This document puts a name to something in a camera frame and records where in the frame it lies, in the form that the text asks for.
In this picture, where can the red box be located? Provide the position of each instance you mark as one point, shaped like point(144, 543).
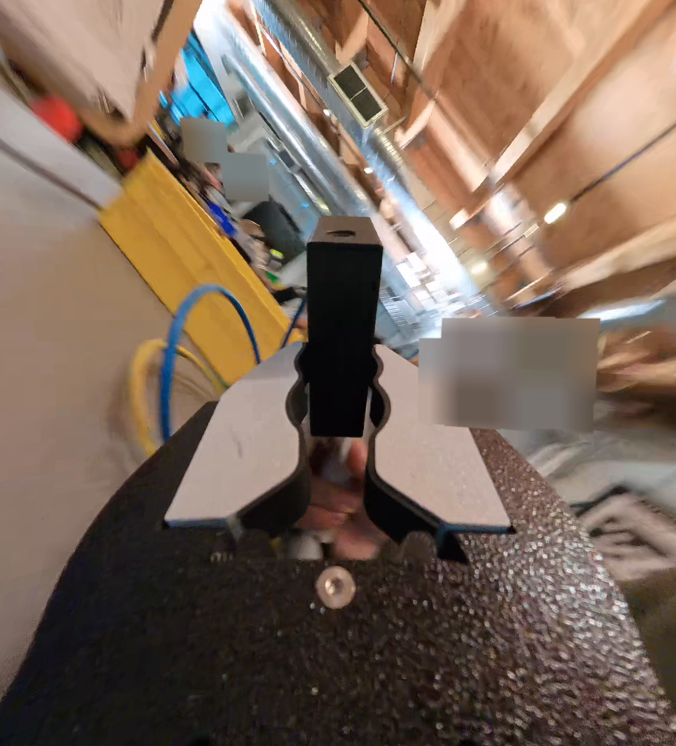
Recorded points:
point(55, 119)

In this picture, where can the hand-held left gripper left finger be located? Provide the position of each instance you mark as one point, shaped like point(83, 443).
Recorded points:
point(238, 454)

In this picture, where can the ceiling vent grille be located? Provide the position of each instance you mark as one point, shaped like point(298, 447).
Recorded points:
point(358, 96)

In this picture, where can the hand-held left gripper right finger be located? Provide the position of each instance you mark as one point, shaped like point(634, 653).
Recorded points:
point(431, 478)

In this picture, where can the yellow plastic bin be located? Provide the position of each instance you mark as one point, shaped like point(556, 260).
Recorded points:
point(168, 245)

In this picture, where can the black network switch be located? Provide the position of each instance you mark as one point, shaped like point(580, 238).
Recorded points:
point(341, 338)

